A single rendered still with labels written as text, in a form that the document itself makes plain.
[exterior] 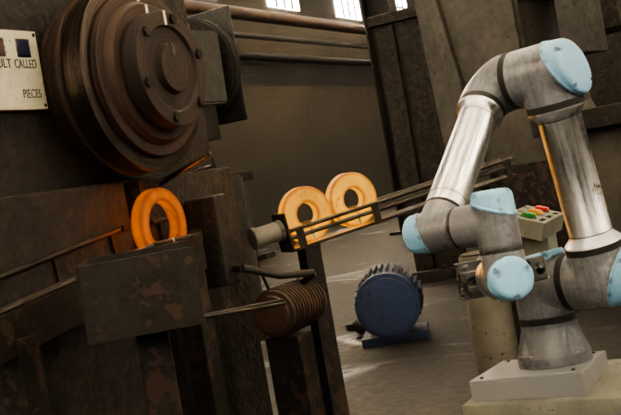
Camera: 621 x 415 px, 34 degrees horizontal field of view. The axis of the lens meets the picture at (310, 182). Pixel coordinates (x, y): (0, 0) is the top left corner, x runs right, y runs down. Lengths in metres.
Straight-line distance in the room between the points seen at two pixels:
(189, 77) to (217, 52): 8.34
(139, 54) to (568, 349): 1.13
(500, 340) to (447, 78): 2.43
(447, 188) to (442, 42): 3.19
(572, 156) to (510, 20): 2.89
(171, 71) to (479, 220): 0.95
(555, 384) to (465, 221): 0.44
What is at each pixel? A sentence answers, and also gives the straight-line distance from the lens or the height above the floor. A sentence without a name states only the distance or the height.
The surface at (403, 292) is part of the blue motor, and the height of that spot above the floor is 0.24.
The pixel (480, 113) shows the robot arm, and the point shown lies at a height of 0.87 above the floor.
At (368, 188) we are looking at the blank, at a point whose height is 0.74.
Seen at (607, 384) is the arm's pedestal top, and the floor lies 0.30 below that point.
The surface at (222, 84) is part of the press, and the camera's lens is 10.80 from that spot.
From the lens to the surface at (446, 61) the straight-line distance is 5.02.
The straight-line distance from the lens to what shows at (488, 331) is 2.79.
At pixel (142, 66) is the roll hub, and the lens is 2.34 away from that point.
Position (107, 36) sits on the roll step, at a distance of 2.36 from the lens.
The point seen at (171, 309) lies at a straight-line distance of 1.79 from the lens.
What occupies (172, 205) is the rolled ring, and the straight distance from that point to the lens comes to 2.51.
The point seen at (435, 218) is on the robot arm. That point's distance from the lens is 1.81.
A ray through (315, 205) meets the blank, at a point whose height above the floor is 0.72.
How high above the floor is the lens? 0.81
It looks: level
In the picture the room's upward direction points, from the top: 10 degrees counter-clockwise
